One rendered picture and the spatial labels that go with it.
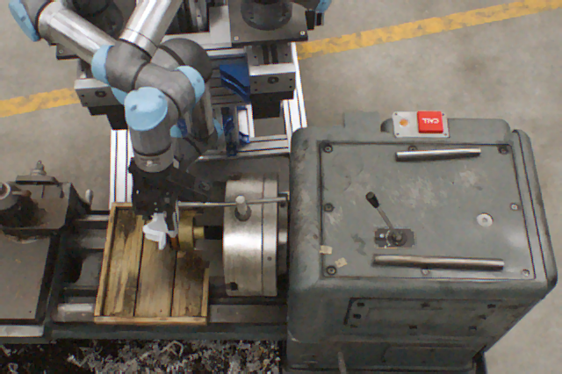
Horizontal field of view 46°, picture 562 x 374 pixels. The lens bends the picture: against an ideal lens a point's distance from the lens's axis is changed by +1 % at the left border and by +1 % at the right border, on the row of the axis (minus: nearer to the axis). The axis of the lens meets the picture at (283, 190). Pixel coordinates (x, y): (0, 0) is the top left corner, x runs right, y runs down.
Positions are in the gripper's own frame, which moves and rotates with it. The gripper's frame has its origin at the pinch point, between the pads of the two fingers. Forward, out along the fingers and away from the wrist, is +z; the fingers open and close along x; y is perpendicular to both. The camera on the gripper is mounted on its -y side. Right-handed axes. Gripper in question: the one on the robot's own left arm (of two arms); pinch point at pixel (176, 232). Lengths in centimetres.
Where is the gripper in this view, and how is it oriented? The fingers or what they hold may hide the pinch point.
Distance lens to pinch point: 144.4
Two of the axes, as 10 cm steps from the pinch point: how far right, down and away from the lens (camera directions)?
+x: -0.1, 6.8, -7.3
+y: -10.0, -0.1, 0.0
